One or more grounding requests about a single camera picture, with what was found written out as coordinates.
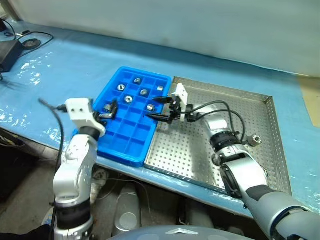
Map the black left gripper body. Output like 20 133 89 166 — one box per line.
93 111 109 127

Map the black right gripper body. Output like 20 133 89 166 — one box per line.
164 95 185 125

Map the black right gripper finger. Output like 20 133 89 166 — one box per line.
151 96 174 105
145 112 172 122

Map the blue plastic compartment tray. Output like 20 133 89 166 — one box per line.
72 66 173 168

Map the perforated steel tray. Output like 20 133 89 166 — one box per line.
144 76 293 199

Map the grey rounded robot leg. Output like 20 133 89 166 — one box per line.
111 183 142 238

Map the black round disc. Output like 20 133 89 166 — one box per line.
21 39 41 50

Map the black power adapter box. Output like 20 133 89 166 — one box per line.
0 39 24 74

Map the grey robot torso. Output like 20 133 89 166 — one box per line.
106 224 252 240

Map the tan cardboard sheet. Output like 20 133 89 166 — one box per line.
296 74 320 129

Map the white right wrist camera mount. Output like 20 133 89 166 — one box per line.
171 83 194 123

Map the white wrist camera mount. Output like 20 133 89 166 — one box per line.
64 97 107 137
171 83 194 123

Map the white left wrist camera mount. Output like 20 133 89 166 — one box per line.
64 97 107 137

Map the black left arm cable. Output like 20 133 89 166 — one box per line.
38 98 67 176

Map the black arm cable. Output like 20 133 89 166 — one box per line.
186 100 247 146
38 98 67 176

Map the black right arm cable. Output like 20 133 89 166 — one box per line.
186 100 247 146

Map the thin black cable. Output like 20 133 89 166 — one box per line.
14 29 55 58

